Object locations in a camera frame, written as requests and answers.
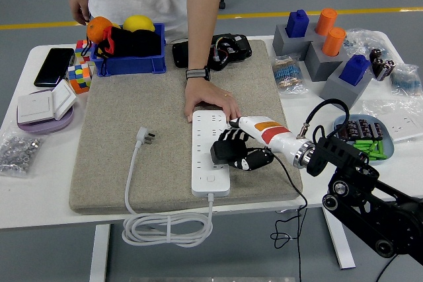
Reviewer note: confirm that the person's left hand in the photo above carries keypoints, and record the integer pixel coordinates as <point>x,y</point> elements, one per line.
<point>205,92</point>

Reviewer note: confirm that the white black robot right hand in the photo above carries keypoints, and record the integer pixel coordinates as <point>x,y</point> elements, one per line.
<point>274,133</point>

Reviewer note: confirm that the person's right hand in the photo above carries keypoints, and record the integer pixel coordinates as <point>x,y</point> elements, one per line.
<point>79,8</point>

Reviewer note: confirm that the person's left forearm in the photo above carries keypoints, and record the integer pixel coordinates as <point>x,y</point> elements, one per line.
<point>201,31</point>

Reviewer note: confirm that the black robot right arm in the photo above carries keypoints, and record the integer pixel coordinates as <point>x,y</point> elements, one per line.
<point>363,196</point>

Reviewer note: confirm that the black wristwatch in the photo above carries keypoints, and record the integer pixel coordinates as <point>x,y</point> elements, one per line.
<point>197,73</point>

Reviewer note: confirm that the orange fruit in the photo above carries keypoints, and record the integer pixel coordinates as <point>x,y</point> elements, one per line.
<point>97,27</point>

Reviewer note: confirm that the small colourful puzzle cube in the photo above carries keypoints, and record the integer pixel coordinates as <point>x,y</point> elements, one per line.
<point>82,52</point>

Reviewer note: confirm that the black open electronic device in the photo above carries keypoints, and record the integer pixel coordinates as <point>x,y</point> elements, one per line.
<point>238,47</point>

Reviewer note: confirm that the yellow lemon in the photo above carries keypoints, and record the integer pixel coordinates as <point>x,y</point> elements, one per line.
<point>138,22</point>

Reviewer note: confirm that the black smartphone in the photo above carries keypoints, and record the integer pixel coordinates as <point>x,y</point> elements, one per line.
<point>54,67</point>

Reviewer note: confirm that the black capacitor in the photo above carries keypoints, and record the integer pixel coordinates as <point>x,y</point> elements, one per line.
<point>353,129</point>
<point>376,131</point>
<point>365,129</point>
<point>340,131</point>

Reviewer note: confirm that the large colourful puzzle cube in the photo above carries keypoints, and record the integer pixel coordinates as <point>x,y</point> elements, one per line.
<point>80,79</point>

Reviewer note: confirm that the grey-brown mat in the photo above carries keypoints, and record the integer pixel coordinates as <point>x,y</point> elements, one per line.
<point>132,103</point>

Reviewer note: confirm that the blue plastic bin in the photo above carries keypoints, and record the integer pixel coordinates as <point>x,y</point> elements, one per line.
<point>132,64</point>

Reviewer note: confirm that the grey block holder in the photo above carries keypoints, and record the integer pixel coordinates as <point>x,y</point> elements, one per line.
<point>319,65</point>
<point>281,42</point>
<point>340,92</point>

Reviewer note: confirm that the green cylinder piece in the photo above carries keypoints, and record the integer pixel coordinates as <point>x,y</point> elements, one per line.
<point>363,147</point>
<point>376,158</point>
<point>363,143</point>
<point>373,147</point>
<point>381,148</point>

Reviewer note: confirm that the blue square peg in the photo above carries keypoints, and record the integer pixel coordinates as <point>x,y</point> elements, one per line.
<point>297,24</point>
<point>354,70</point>

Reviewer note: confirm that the orange cylinder peg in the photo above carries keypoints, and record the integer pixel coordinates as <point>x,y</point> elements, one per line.
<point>325,21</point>
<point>333,42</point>

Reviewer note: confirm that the light blue plate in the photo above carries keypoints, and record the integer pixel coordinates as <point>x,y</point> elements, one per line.
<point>388,143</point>

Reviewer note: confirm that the purple tray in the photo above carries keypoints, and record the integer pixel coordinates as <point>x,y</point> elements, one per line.
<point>43,128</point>

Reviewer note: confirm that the bag of black batteries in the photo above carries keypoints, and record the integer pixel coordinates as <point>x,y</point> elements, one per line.
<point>381,64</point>

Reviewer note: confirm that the clear plastic bag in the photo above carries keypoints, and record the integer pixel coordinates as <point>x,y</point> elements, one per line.
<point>363,39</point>

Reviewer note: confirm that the white table leg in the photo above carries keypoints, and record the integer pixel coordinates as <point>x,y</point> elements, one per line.
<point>100,252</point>
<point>340,249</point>

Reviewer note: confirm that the bag of blue resistors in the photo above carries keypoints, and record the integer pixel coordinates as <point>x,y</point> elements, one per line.
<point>406,80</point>

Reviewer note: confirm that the bag of metal nuts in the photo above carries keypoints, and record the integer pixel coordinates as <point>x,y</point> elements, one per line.
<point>18,155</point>

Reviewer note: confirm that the tilted white wall switch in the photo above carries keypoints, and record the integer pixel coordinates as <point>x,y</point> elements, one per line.
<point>64,98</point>

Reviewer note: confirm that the flat white wall switch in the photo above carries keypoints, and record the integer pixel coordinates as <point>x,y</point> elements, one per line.
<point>34,108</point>

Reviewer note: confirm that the bagged white wall socket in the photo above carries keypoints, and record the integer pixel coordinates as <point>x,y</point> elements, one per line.
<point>403,123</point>

